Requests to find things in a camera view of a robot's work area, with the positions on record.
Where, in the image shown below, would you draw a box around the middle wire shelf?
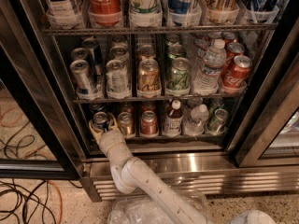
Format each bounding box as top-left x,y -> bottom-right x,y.
73,92 -> 245,104

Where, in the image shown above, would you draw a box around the red can bottom shelf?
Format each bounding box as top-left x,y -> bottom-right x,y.
140,111 -> 158,136

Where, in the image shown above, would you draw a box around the red coke can rear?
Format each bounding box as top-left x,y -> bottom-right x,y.
221,32 -> 237,44

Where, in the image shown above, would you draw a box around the gold can front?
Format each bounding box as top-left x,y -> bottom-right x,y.
137,59 -> 161,97

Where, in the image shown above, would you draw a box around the gold can bottom shelf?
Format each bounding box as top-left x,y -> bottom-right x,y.
117,112 -> 135,137

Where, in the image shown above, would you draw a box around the red coke can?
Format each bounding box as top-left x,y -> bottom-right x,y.
221,42 -> 246,77
222,55 -> 252,93
221,32 -> 237,44

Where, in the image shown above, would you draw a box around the blue pepsi can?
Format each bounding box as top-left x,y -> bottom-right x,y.
93,111 -> 110,132
89,103 -> 107,114

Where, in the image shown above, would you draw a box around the green can front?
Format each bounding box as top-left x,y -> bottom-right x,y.
166,57 -> 190,96

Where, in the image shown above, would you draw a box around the juice bottle white cap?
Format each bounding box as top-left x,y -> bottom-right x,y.
164,100 -> 183,137

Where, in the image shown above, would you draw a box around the top wire shelf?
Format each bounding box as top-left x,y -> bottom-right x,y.
43,23 -> 278,36

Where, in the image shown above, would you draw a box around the dark blue can rear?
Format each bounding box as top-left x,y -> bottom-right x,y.
82,37 -> 103,76

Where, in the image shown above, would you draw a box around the green can middle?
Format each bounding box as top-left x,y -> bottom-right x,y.
167,44 -> 186,60

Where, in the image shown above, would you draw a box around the clear water bottle shelf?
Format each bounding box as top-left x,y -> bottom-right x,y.
183,104 -> 209,136
192,39 -> 227,95

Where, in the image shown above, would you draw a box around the white tea carton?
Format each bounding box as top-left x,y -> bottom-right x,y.
45,0 -> 83,29

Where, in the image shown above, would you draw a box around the bottom wire shelf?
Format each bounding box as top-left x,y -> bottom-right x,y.
89,133 -> 226,144

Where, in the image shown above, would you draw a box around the blue pepsi bottle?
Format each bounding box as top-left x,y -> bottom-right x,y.
167,0 -> 201,27

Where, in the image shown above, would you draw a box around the dark blue drink bottle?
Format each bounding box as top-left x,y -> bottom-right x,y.
241,0 -> 278,23

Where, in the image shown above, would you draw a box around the green can bottom shelf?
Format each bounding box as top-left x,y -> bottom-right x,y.
207,108 -> 229,134

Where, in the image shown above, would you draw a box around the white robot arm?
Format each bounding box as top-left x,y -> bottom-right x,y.
89,119 -> 215,224

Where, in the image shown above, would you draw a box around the right glass fridge door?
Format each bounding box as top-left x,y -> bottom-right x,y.
235,17 -> 299,168

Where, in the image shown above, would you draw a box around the red coca-cola bottle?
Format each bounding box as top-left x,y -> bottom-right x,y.
90,0 -> 121,26

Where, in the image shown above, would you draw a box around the red coke can middle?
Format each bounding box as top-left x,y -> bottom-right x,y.
221,42 -> 246,77

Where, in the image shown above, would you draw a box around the white silver can middle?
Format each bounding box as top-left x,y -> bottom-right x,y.
109,46 -> 130,67

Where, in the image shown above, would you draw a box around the stainless steel glass-door fridge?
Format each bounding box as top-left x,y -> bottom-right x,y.
0,0 -> 299,203

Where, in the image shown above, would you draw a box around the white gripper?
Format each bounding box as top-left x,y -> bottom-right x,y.
89,112 -> 128,159

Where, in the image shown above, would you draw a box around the clear water bottle middle shelf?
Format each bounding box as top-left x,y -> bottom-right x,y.
192,39 -> 227,95

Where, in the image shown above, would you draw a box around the crumpled clear plastic bag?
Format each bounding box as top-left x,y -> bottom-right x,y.
107,189 -> 213,224

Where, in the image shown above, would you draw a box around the white silver can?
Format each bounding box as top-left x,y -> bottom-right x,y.
109,46 -> 130,67
106,60 -> 130,98

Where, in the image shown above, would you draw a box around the gold striped drink bottle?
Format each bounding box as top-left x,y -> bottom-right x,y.
205,0 -> 239,24

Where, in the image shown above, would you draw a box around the white silver can front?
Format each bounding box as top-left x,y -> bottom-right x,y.
106,60 -> 130,98

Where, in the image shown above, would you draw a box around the green white 7up bottle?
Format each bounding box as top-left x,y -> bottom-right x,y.
129,0 -> 159,27

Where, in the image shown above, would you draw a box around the clear water bottle bottom shelf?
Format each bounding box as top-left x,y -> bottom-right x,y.
183,104 -> 209,136

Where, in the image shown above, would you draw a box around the orange cable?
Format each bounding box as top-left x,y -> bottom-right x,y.
0,103 -> 64,224

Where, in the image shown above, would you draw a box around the open left fridge door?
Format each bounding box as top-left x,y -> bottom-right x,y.
0,0 -> 84,180

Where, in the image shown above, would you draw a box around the red coke can front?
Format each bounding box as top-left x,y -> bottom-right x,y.
222,55 -> 252,93

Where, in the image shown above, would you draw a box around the silver blue can rear-left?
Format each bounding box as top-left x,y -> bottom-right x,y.
71,48 -> 91,63

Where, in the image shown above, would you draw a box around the wire shelf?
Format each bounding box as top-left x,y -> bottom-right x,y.
73,92 -> 245,104
43,23 -> 278,36
89,133 -> 226,144

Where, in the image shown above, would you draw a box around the gold can rear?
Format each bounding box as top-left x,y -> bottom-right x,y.
137,44 -> 156,61

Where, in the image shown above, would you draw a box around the silver blue can front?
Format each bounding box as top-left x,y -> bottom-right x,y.
70,60 -> 98,101

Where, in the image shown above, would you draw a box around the black cables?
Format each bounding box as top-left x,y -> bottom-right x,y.
0,121 -> 84,224

